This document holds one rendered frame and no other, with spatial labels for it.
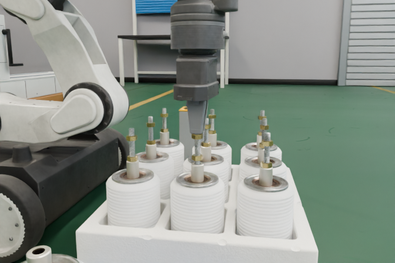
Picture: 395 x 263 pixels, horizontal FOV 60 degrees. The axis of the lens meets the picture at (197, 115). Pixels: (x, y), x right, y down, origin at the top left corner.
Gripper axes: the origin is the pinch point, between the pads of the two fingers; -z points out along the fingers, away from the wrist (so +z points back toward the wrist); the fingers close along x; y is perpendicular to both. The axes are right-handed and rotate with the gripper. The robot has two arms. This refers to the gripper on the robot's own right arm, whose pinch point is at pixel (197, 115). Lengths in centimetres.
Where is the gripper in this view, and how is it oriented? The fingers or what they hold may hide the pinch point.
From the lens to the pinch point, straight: 58.0
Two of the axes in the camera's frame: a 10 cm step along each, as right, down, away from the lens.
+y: 9.7, 0.5, -2.6
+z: 0.0, -9.8, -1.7
